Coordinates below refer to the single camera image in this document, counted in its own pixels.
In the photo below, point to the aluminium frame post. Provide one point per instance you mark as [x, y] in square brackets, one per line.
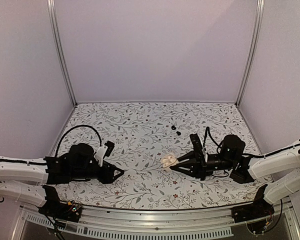
[252, 51]
[51, 7]

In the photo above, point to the right aluminium frame post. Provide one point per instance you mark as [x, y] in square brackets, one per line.
[252, 51]

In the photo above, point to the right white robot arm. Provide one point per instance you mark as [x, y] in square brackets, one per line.
[244, 167]

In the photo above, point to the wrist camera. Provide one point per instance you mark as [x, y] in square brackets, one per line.
[198, 148]
[104, 151]

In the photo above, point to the front aluminium rail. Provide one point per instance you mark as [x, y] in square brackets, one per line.
[104, 223]

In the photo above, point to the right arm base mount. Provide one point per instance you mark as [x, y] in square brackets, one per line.
[259, 208]

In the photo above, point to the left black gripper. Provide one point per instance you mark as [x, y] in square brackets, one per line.
[106, 177]

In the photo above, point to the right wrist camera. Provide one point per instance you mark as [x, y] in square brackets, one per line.
[198, 148]

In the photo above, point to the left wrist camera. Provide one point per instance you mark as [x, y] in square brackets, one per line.
[104, 151]

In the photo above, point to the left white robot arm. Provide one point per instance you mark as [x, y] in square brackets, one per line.
[32, 181]

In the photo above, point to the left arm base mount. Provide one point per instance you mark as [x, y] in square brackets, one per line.
[55, 208]

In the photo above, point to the left aluminium frame post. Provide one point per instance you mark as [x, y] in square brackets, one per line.
[51, 7]

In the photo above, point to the white earbud charging case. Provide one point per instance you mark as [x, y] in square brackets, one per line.
[168, 161]

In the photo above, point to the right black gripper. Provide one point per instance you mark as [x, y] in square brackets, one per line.
[198, 167]

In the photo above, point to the floral patterned table mat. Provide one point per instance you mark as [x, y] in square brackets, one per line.
[142, 134]

